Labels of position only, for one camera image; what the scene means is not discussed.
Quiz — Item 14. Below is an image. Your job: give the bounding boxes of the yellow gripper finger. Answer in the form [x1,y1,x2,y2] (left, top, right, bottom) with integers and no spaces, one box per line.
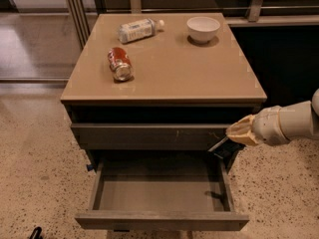
[226,131,259,146]
[226,115,255,134]

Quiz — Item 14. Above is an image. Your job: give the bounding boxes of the dark blue rxbar wrapper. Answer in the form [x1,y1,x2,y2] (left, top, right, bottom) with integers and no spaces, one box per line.
[208,136,244,159]

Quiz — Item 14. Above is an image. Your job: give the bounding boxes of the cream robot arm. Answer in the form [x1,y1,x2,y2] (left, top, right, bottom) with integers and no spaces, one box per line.
[226,89,319,146]

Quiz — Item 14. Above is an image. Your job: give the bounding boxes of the grey drawer cabinet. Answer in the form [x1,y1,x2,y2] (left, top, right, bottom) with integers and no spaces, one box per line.
[59,12,267,232]

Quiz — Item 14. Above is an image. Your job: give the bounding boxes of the open grey middle drawer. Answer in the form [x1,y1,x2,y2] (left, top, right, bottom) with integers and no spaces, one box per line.
[75,151,249,231]

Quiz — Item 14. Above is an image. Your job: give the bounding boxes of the closed grey top drawer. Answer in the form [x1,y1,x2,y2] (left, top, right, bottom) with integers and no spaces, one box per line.
[71,122,228,150]

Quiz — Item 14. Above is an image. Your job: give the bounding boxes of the white ceramic bowl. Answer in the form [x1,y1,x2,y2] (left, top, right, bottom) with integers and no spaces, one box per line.
[186,16,220,44]

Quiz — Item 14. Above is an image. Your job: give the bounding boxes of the red soda can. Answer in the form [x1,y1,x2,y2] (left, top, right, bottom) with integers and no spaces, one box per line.
[108,47,133,82]

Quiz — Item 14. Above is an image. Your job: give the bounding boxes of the clear plastic water bottle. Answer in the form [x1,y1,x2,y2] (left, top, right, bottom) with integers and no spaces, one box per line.
[118,18,164,44]

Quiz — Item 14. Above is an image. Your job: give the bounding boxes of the black object on floor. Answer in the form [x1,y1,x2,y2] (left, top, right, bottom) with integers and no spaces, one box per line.
[29,227,43,239]

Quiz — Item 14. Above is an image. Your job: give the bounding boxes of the metal railing frame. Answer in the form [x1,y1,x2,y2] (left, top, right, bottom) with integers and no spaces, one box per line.
[0,0,319,85]

